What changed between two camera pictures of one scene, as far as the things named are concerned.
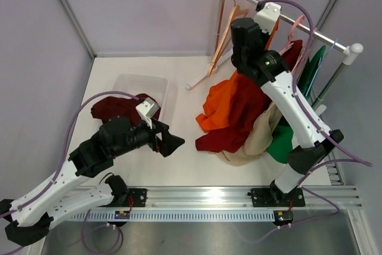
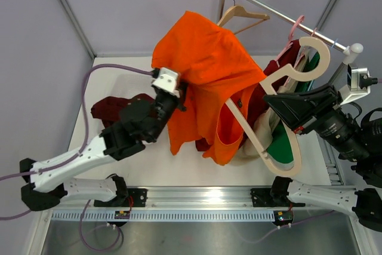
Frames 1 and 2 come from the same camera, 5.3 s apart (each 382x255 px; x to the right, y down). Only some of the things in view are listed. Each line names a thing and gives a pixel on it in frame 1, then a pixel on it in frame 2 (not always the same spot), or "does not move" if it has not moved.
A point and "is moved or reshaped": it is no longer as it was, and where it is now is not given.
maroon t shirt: (108, 107) does not move
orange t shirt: (215, 113) is moved or reshaped
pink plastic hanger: (289, 44) does not move
